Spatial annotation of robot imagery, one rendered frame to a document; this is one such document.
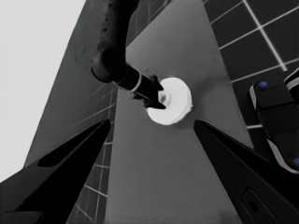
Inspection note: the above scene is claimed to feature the large thick white disc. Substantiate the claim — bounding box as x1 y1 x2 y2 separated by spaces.
146 76 193 126

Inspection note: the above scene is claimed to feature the dark robot torso block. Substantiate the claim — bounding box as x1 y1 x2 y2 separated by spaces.
248 67 299 175

